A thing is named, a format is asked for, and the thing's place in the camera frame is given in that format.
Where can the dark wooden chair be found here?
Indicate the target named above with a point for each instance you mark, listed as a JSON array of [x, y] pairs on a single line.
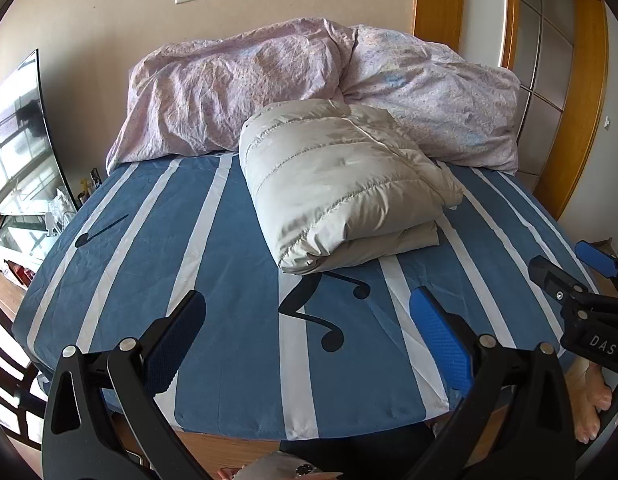
[[9, 390]]

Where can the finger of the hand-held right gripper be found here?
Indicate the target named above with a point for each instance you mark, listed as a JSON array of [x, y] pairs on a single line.
[[554, 277], [596, 257]]

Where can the cluster of small bottles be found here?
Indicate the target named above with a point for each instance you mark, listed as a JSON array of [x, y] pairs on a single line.
[[91, 187]]

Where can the beige puffer jacket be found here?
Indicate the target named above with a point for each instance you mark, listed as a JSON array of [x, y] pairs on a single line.
[[329, 185]]

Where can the flat screen television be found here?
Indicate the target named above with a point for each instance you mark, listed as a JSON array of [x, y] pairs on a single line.
[[19, 135]]

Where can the glass television stand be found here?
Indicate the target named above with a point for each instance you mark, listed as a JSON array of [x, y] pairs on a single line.
[[24, 235]]

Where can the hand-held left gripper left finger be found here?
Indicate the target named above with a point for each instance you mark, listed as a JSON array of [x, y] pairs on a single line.
[[181, 330]]

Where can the person's left forearm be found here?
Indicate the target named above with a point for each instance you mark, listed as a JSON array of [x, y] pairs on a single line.
[[279, 467]]

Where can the person's left hand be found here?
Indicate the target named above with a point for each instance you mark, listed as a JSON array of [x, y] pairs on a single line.
[[231, 474]]

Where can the frosted glass panel door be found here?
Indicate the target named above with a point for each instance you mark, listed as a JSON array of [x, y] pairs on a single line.
[[544, 60]]

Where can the person's right hand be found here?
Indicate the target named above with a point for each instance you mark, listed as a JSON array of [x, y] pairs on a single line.
[[594, 405]]

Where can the pink floral duvet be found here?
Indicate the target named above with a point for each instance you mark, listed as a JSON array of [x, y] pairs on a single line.
[[199, 90]]

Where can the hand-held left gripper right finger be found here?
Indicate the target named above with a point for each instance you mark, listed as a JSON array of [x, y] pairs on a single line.
[[439, 332]]

